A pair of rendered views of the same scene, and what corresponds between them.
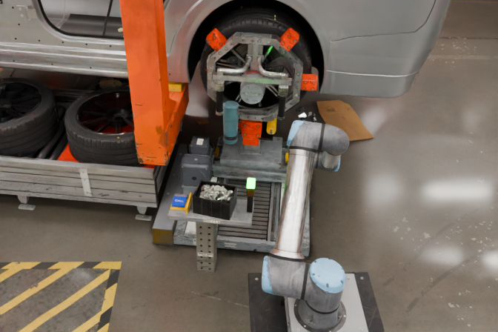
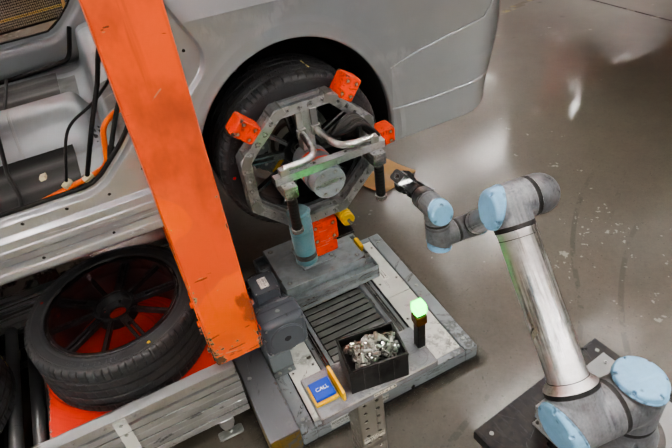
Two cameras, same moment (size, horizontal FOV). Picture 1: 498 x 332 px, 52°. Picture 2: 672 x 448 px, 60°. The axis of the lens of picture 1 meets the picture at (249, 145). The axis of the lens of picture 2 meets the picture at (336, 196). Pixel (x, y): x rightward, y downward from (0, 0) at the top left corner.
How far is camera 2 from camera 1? 118 cm
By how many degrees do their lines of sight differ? 20
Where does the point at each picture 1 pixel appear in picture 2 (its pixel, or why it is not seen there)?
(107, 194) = (169, 434)
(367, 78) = (442, 98)
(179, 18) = not seen: hidden behind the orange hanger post
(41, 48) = not seen: outside the picture
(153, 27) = (198, 145)
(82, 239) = not seen: outside the picture
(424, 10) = not seen: outside the picture
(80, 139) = (86, 378)
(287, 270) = (598, 409)
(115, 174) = (175, 399)
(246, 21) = (275, 84)
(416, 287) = (610, 321)
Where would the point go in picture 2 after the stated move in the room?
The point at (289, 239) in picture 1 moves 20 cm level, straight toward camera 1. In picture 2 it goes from (574, 363) to (633, 426)
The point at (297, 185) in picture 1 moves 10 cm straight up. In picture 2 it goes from (545, 280) to (549, 253)
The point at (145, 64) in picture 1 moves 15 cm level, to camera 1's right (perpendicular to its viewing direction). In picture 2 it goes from (198, 210) to (249, 189)
